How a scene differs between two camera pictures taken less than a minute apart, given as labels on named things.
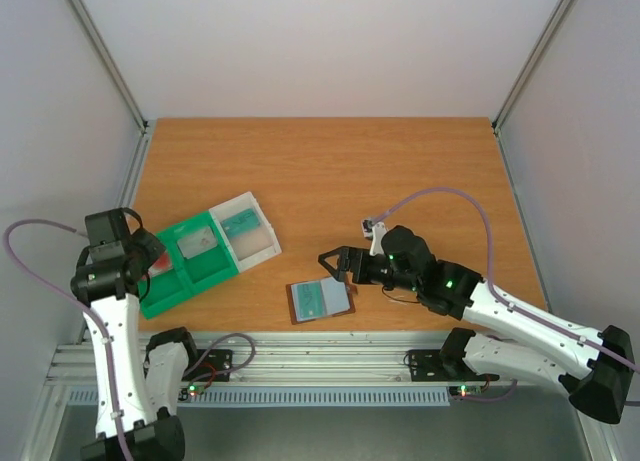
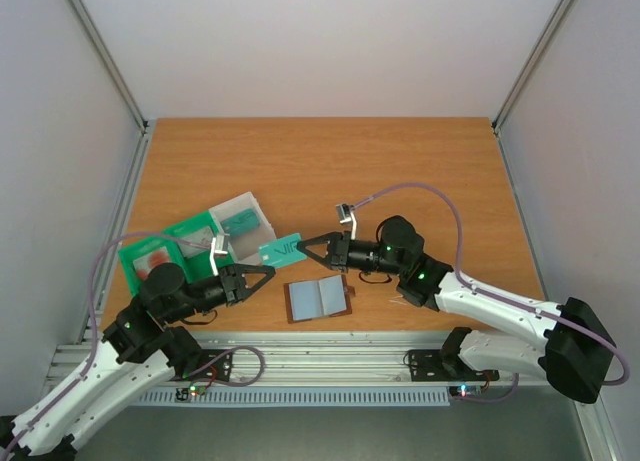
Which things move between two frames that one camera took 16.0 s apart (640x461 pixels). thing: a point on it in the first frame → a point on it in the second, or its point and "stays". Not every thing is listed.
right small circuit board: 465,390 stays
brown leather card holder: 313,300 stays
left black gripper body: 154,248 → 231,284
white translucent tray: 246,231 stays
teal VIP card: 310,300 → 280,251
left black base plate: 210,365 stays
